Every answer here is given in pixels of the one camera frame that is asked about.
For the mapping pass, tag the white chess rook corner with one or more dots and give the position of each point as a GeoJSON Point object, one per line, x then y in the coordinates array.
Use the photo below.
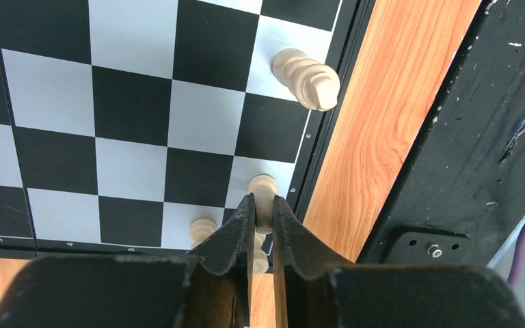
{"type": "Point", "coordinates": [260, 259]}

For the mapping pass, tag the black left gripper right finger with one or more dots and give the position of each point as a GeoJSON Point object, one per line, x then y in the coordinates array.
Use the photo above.
{"type": "Point", "coordinates": [314, 286]}

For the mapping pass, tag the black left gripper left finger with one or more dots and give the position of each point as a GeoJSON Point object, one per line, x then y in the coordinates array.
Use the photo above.
{"type": "Point", "coordinates": [210, 286]}

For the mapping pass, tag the white chess piece bottom row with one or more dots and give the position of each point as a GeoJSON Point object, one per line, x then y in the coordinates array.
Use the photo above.
{"type": "Point", "coordinates": [315, 86]}

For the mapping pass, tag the white chess knight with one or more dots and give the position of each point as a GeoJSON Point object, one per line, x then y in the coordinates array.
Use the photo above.
{"type": "Point", "coordinates": [265, 189]}

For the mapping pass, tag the white chess pawn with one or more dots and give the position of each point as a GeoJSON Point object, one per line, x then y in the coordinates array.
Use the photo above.
{"type": "Point", "coordinates": [200, 230]}

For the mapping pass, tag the black white chessboard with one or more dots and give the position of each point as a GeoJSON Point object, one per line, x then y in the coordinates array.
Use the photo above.
{"type": "Point", "coordinates": [121, 122]}

